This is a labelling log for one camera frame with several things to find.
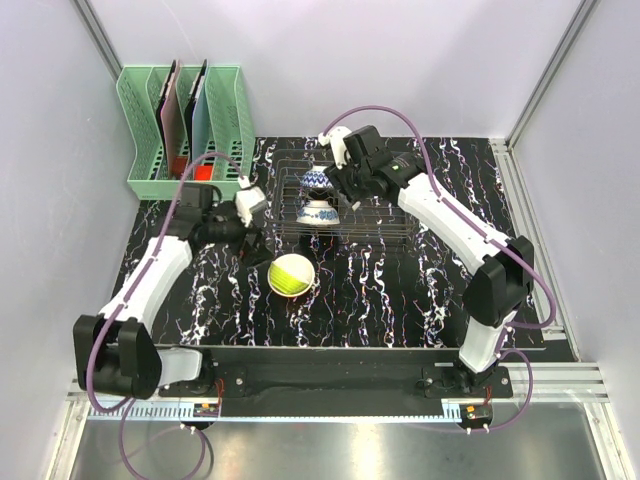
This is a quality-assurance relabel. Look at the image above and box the orange connector box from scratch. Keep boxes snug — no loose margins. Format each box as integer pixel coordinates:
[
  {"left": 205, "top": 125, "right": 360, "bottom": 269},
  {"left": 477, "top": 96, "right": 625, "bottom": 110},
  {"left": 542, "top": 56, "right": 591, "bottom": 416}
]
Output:
[
  {"left": 461, "top": 403, "right": 493, "bottom": 425},
  {"left": 193, "top": 399, "right": 221, "bottom": 418}
]

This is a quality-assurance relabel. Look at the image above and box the blue zigzag pattern bowl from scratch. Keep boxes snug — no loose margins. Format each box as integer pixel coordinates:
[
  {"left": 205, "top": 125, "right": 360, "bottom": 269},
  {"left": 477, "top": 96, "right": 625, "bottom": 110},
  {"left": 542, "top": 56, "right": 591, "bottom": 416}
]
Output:
[{"left": 300, "top": 166, "right": 333, "bottom": 193}]

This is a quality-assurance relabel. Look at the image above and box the right orange connector box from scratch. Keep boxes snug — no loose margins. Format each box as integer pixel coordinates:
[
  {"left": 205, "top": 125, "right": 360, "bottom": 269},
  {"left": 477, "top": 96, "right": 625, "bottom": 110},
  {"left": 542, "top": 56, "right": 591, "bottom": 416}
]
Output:
[{"left": 461, "top": 403, "right": 493, "bottom": 425}]

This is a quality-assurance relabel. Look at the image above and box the green patterned bowl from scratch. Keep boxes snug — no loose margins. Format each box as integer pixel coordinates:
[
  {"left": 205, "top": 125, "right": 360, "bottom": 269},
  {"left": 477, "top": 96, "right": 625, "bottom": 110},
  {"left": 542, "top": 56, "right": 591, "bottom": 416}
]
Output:
[{"left": 267, "top": 253, "right": 315, "bottom": 298}]

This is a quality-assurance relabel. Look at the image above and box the aluminium frame rail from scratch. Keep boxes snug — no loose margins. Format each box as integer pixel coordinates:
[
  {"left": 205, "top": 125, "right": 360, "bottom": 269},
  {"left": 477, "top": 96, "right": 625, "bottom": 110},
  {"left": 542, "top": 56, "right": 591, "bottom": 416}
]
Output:
[{"left": 69, "top": 362, "right": 612, "bottom": 404}]

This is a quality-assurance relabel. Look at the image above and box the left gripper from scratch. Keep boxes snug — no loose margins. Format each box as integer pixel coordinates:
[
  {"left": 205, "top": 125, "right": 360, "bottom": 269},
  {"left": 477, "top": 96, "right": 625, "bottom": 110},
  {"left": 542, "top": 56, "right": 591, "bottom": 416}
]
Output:
[{"left": 204, "top": 202, "right": 276, "bottom": 267}]

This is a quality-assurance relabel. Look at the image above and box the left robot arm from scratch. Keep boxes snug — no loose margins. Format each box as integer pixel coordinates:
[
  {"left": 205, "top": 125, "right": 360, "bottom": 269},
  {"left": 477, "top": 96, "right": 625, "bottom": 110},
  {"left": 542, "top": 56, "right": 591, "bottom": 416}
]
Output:
[{"left": 73, "top": 183, "right": 272, "bottom": 401}]

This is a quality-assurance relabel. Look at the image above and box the light blue board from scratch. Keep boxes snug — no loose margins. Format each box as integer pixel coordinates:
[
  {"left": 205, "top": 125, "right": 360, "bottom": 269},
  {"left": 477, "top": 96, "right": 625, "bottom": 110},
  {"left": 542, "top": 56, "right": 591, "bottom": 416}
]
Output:
[{"left": 185, "top": 60, "right": 208, "bottom": 163}]

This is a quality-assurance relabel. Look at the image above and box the dark red block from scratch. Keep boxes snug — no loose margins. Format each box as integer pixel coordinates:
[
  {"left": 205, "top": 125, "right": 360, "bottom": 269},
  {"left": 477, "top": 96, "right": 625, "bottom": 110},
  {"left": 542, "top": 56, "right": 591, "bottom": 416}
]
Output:
[{"left": 171, "top": 155, "right": 189, "bottom": 179}]

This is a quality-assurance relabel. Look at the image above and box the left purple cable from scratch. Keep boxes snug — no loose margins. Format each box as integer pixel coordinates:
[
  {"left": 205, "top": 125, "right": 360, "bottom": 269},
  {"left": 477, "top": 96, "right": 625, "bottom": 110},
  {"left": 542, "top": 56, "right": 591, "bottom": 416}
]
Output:
[{"left": 84, "top": 152, "right": 251, "bottom": 477}]

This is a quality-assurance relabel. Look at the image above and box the green plastic file organizer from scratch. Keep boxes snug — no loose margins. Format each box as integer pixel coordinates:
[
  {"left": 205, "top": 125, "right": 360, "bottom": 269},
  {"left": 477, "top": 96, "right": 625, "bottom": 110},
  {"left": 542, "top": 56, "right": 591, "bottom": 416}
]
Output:
[{"left": 116, "top": 62, "right": 255, "bottom": 200}]

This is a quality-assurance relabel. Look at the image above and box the purple cable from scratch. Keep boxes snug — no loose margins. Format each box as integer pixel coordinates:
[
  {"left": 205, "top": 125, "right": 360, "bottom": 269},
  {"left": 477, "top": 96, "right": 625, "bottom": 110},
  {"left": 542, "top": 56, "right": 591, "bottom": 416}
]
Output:
[
  {"left": 84, "top": 152, "right": 251, "bottom": 477},
  {"left": 319, "top": 104, "right": 557, "bottom": 431}
]

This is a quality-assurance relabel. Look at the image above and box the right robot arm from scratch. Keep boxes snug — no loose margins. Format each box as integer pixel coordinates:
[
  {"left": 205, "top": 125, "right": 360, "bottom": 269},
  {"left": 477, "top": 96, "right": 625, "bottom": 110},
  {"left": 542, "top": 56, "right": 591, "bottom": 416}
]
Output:
[{"left": 318, "top": 126, "right": 534, "bottom": 397}]

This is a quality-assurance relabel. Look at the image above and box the blue floral white bowl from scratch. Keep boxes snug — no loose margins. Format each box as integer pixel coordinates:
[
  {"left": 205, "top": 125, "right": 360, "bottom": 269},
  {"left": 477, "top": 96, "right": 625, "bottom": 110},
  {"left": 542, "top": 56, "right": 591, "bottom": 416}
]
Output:
[{"left": 296, "top": 200, "right": 340, "bottom": 227}]

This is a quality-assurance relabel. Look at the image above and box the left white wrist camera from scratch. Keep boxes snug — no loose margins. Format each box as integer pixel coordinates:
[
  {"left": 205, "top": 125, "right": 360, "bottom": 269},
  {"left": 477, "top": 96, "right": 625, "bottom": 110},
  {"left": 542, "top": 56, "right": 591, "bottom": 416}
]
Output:
[{"left": 234, "top": 186, "right": 267, "bottom": 228}]

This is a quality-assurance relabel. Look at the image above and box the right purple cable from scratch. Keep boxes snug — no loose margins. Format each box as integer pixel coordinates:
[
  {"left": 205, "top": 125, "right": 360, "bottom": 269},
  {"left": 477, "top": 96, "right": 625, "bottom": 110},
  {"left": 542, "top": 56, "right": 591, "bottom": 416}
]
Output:
[{"left": 319, "top": 104, "right": 557, "bottom": 431}]

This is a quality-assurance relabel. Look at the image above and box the wire dish rack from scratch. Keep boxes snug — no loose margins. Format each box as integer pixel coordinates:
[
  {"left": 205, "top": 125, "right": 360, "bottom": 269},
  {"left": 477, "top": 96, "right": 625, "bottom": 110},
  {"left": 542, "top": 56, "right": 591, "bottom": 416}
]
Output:
[{"left": 271, "top": 149, "right": 419, "bottom": 246}]

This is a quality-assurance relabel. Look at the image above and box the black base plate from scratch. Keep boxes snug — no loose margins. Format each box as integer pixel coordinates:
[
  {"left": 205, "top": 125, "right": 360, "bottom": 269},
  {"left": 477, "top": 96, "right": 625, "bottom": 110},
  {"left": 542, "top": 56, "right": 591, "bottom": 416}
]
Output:
[{"left": 159, "top": 347, "right": 513, "bottom": 421}]

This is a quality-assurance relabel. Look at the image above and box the left orange connector box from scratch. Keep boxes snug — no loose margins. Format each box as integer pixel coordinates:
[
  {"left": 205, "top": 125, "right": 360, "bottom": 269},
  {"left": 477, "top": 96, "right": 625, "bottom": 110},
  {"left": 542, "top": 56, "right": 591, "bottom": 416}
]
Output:
[{"left": 193, "top": 399, "right": 221, "bottom": 418}]

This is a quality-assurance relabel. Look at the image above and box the black marble pattern mat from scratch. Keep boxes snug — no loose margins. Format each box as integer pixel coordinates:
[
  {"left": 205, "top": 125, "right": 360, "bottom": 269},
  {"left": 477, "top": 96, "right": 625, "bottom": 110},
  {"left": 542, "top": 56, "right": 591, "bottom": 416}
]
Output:
[{"left": 112, "top": 137, "right": 516, "bottom": 348}]

